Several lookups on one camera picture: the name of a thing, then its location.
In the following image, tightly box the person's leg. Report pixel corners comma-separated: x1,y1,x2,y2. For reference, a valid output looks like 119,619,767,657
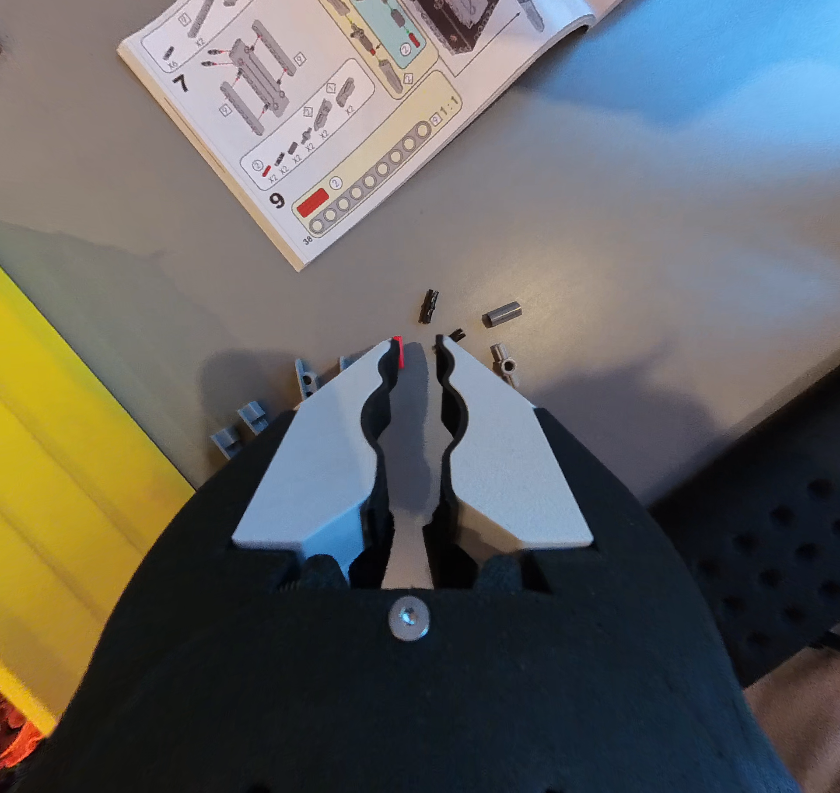
741,645,840,793

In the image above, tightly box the pile of assorted building parts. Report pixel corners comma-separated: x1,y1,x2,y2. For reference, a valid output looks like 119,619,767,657
0,695,43,764

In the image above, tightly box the grey desk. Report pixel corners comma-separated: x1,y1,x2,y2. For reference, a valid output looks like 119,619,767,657
0,0,840,589

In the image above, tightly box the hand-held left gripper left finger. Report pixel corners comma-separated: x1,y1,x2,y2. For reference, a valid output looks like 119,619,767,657
229,337,406,589

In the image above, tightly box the building instruction booklet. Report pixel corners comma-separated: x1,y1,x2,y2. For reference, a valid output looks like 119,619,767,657
116,0,682,273

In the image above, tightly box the yellow plastic bin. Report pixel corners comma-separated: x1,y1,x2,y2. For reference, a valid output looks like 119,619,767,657
0,267,197,739

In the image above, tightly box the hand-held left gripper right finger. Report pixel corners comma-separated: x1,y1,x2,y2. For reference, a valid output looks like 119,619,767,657
424,335,595,589

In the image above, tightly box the light grey cross connector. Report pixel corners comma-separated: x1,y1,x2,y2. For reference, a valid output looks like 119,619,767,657
488,343,521,388

